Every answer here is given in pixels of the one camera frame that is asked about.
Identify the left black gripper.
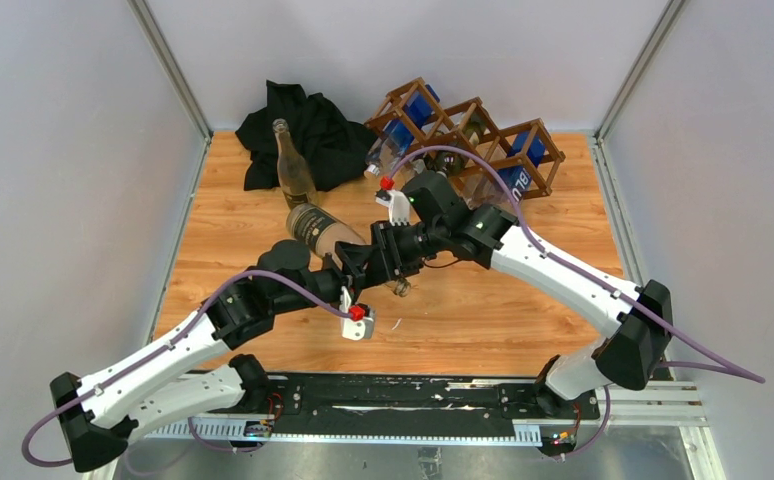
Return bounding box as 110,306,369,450
274,242,370,317

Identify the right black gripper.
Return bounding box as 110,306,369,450
360,218,447,290

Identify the clear bottle with dark label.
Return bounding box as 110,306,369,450
272,118,318,210

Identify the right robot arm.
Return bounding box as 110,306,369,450
375,172,672,418

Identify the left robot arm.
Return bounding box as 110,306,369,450
50,240,389,473

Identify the dark green wine bottle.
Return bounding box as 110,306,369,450
426,119,488,175

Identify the blue bottle right in rack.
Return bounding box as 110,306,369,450
461,131,546,213

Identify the blue bottle in rack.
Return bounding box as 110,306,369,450
461,131,546,213
364,77,439,178

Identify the blue bottle left in rack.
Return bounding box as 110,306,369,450
364,77,439,178

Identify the brown wooden wine rack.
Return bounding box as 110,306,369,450
399,97,566,201

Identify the black crumpled cloth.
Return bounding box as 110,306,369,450
235,80,376,192

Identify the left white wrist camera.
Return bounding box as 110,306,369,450
338,287,376,341

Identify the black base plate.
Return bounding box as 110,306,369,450
201,372,602,440

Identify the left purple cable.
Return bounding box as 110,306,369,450
21,268,365,469

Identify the purple cable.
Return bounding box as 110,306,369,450
380,145,767,386
21,268,365,469

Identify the aluminium frame rail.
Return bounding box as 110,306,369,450
127,368,707,452

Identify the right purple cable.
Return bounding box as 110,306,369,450
380,145,767,386

